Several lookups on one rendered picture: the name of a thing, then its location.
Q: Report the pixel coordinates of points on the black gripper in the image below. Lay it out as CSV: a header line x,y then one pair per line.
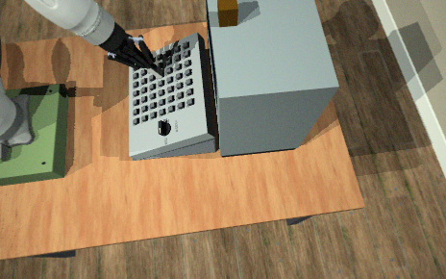
x,y
127,53

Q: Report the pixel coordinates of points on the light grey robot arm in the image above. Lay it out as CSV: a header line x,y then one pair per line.
x,y
86,19

